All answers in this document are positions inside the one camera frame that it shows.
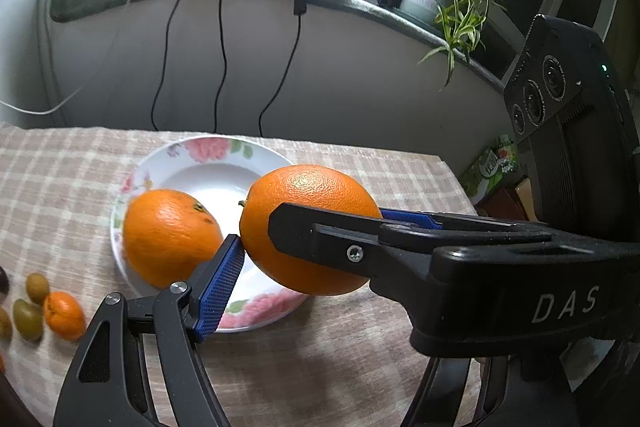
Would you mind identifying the large orange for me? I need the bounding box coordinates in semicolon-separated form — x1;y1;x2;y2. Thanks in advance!
239;164;383;297
122;189;224;289

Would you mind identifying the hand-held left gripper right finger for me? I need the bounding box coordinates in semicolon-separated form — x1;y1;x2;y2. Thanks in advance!
412;354;573;427

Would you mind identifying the green printed box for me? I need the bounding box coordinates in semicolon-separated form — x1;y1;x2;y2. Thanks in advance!
460;134;522;204

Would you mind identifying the beige checked tablecloth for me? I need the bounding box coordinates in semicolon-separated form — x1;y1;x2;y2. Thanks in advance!
0;122;501;427

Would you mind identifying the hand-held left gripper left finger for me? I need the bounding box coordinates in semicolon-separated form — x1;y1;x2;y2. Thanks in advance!
52;234;246;427

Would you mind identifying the floral white plate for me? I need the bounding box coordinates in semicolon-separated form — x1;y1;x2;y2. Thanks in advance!
110;134;313;333

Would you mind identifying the spider plant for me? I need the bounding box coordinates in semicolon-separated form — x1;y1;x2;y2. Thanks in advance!
375;0;506;88

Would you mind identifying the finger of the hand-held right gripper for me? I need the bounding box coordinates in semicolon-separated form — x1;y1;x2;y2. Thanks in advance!
268;202;566;308
380;208;551;236

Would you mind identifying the brown box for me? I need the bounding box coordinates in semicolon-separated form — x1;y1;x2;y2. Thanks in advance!
481;179;540;223

